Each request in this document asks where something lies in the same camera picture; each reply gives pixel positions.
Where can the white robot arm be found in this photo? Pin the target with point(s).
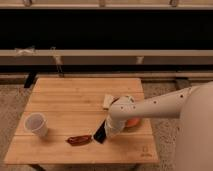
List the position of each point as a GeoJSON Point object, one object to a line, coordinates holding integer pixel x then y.
{"type": "Point", "coordinates": [194, 108]}

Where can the wooden table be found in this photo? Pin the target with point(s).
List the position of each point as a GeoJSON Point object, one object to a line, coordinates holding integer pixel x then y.
{"type": "Point", "coordinates": [73, 107]}

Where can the orange bowl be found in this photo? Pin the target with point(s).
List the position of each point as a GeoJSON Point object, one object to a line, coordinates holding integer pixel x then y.
{"type": "Point", "coordinates": [132, 122]}

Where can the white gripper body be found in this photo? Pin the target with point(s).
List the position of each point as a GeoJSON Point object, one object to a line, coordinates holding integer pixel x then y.
{"type": "Point", "coordinates": [113, 127]}

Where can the black table leg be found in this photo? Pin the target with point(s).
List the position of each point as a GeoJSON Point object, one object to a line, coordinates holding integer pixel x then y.
{"type": "Point", "coordinates": [30, 79]}

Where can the black eraser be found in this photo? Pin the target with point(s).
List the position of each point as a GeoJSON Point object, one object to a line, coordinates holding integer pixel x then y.
{"type": "Point", "coordinates": [100, 134]}

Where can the red-brown snack wrapper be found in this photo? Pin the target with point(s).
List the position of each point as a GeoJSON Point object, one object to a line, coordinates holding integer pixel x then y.
{"type": "Point", "coordinates": [79, 140]}

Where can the small white block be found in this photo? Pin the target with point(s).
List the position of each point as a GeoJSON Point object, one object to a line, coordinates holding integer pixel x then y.
{"type": "Point", "coordinates": [108, 99]}

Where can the white plastic cup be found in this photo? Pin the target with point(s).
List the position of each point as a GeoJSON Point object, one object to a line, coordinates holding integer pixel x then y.
{"type": "Point", "coordinates": [36, 124]}

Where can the white tape piece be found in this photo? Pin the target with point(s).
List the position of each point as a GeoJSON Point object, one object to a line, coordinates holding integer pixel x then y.
{"type": "Point", "coordinates": [139, 60]}

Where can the blue power strip box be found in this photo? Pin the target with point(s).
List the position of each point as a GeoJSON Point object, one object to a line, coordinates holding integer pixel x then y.
{"type": "Point", "coordinates": [182, 83]}

